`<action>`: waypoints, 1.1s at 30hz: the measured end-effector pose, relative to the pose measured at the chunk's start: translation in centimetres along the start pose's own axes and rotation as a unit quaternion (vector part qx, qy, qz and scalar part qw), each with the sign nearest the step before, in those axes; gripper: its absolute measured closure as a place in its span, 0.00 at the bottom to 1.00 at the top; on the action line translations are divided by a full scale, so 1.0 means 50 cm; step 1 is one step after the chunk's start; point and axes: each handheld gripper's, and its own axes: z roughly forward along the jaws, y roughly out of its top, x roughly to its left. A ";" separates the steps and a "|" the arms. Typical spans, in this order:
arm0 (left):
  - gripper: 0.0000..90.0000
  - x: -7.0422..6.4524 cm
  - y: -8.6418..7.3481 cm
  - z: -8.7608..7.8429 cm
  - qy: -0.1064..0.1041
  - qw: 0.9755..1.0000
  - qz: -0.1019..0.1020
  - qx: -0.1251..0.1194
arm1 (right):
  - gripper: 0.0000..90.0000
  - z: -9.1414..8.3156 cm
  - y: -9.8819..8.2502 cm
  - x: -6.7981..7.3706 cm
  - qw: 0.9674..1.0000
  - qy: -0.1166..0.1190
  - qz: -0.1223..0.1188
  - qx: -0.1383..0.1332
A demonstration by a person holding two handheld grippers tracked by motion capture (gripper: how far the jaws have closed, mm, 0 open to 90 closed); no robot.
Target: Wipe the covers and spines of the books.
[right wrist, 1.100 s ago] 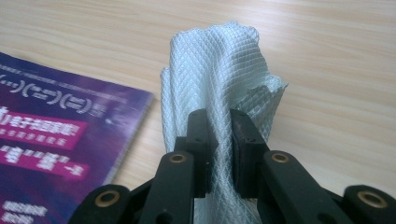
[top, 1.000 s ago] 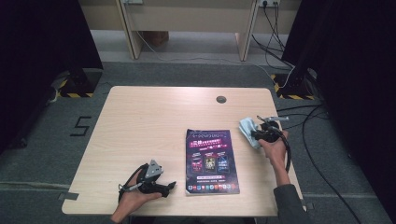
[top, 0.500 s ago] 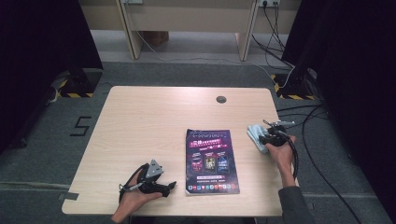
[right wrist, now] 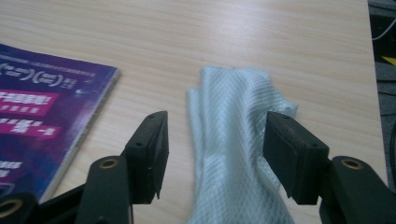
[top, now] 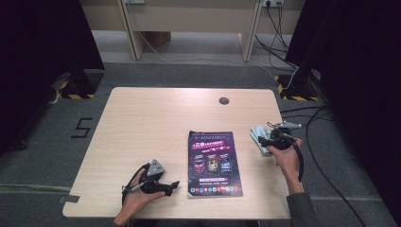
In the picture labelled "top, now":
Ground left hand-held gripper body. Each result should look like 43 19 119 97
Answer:
137 158 173 196

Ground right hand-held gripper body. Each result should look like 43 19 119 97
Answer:
266 120 303 151

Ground light blue cloth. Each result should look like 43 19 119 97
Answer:
250 125 274 156

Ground illustrated magazine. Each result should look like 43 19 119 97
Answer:
186 130 244 199

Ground person's left hand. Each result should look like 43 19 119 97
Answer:
123 171 166 217

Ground person's right hand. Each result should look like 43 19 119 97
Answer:
267 137 305 190

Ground stand base with hazard tape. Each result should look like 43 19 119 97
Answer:
51 69 105 100
273 70 321 102

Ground black curtain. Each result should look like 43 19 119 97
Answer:
0 0 105 155
285 0 401 216

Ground beige wooden desk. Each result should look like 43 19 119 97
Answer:
78 0 306 63

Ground brown cardboard box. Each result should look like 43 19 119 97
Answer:
141 31 172 49

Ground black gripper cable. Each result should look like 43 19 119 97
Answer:
283 131 305 184
120 162 152 206

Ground black floor cables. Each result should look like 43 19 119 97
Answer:
279 105 368 227

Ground white floor cable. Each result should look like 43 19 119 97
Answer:
136 29 301 91

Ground black socket cables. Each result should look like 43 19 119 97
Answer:
254 3 299 70

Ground white wall socket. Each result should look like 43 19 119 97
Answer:
261 0 285 8

